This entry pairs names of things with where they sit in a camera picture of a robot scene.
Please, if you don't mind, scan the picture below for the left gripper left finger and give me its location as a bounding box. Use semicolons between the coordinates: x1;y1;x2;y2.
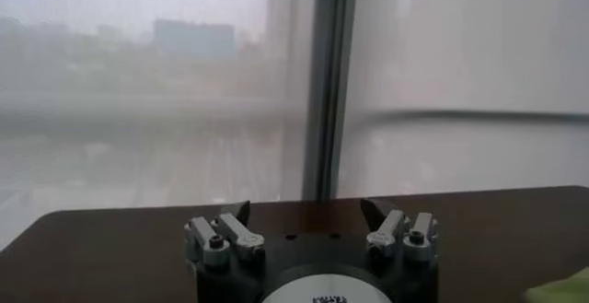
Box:
183;200;267;268

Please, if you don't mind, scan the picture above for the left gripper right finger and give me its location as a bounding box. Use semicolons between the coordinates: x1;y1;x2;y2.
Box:
360;198;439;262

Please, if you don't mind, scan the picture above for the lime green t-shirt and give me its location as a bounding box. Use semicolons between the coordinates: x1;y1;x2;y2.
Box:
524;265;589;303

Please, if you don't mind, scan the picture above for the dark curved railing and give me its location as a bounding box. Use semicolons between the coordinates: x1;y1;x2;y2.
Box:
363;109;589;126

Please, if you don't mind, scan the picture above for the dark upright window mullion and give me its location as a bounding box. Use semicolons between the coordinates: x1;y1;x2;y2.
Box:
301;0;361;203

